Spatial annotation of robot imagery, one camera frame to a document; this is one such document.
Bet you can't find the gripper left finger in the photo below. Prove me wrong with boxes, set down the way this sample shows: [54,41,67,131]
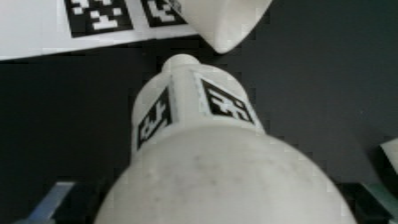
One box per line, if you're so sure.
[10,179,108,224]

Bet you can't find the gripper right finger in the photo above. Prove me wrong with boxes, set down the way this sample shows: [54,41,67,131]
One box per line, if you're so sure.
[337,182,398,224]

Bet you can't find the white lamp base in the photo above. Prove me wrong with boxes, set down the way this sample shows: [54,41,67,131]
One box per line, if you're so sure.
[379,138,398,182]

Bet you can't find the white lamp bulb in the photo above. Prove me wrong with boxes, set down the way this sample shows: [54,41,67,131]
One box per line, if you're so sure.
[93,54,356,224]

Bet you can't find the white lamp shade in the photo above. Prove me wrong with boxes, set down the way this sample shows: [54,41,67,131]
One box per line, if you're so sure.
[175,0,273,54]

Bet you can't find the white marker sheet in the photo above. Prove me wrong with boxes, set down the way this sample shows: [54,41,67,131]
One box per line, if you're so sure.
[0,0,196,61]

